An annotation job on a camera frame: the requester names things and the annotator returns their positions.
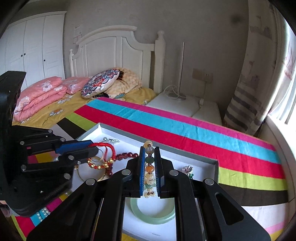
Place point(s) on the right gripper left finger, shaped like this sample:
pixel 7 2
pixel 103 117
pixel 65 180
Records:
pixel 94 211

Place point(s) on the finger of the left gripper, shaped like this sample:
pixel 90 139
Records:
pixel 80 155
pixel 74 145

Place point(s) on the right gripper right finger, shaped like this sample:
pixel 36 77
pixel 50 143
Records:
pixel 204 210

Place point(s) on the green jade bangle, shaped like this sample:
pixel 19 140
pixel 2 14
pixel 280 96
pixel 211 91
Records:
pixel 153 210

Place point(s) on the silver rhinestone pearl brooch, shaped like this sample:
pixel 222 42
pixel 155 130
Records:
pixel 110 140

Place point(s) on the grey shallow jewelry tray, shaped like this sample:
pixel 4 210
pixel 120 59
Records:
pixel 144 231

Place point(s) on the yellow daisy bedsheet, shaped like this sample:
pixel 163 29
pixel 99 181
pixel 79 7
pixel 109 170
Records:
pixel 53 113

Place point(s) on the striped colourful blanket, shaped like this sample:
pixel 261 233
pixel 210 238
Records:
pixel 247 168

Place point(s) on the pink folded quilt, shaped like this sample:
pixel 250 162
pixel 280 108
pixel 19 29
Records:
pixel 45 92

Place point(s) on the round patterned cushion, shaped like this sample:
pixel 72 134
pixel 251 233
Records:
pixel 100 83

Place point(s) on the beige fuzzy pillow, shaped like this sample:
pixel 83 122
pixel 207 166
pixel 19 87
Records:
pixel 126 82

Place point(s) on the white bedside table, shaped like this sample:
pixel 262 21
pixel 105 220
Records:
pixel 193 107

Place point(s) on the white wardrobe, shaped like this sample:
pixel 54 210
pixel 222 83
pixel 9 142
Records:
pixel 34 45

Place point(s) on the white wooden headboard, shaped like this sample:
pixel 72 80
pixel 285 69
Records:
pixel 116 46

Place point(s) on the white floor lamp pole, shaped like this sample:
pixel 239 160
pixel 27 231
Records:
pixel 175 91

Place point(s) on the striped beige curtain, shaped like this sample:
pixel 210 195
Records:
pixel 256 88

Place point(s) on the window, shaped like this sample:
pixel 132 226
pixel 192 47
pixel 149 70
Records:
pixel 285 96

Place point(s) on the wall power outlet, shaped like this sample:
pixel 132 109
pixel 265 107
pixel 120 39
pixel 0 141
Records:
pixel 202 76

